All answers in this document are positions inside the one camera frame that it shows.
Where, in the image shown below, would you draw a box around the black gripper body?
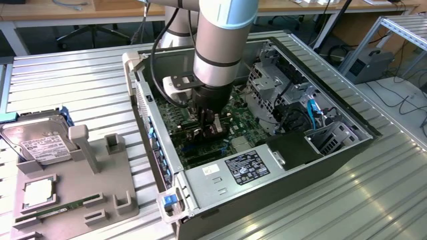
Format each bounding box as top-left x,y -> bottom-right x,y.
191,83 -> 235,114

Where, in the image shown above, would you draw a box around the green motherboard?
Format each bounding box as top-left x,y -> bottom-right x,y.
155,84 -> 271,171

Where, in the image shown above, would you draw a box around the silver chipset heatsink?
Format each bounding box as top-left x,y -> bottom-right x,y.
229,136 -> 252,154

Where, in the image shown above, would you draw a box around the black expansion slot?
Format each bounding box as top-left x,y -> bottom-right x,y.
183,149 -> 223,161
185,156 -> 225,169

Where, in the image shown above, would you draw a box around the silver perforated drive cage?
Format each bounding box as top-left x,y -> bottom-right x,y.
244,43 -> 323,136

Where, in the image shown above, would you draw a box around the silver power supply unit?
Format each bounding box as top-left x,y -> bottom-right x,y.
181,143 -> 288,210

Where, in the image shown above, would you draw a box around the black plastic air shroud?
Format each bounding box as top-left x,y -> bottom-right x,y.
255,129 -> 324,172

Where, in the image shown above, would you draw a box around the blue case latch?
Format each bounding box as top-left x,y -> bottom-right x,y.
161,193 -> 177,208

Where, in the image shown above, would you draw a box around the silver disk bay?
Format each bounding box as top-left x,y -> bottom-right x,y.
304,121 -> 374,157

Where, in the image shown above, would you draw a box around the open black PC case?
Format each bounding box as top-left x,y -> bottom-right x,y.
121,36 -> 383,240

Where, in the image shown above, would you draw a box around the black office chair base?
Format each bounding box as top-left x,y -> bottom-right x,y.
55,23 -> 131,50

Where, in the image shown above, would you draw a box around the brown cardboard box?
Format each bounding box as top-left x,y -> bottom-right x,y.
93,0 -> 151,11

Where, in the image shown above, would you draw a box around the grey control box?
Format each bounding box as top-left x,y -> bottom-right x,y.
346,47 -> 396,85

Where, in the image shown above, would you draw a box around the grey parts rack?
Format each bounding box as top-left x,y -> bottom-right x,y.
9,124 -> 141,240

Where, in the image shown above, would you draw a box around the silver hard disk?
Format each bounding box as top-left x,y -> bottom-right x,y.
0,117 -> 73,166

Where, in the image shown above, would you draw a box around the bare green RAM stick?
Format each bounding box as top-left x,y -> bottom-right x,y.
16,197 -> 101,222

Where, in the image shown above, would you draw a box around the silver CPU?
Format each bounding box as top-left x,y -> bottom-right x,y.
21,180 -> 56,208

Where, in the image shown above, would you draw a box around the wooden desk with grey legs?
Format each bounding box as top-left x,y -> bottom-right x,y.
0,0 -> 168,57

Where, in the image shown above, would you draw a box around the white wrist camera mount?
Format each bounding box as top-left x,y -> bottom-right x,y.
161,72 -> 201,103

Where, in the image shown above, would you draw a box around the black wire bundle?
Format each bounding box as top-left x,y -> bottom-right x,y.
271,102 -> 311,133

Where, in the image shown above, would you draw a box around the black camera cable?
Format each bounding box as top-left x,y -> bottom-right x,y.
148,9 -> 189,109

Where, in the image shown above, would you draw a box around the blue wire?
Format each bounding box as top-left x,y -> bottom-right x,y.
305,98 -> 323,131

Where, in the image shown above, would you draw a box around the hanging grey cable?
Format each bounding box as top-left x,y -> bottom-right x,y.
131,0 -> 149,45

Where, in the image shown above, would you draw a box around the light blue cable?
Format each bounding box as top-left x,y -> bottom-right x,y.
52,0 -> 89,11

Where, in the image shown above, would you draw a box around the aluminium slat frame table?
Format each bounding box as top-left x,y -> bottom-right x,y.
338,13 -> 427,83

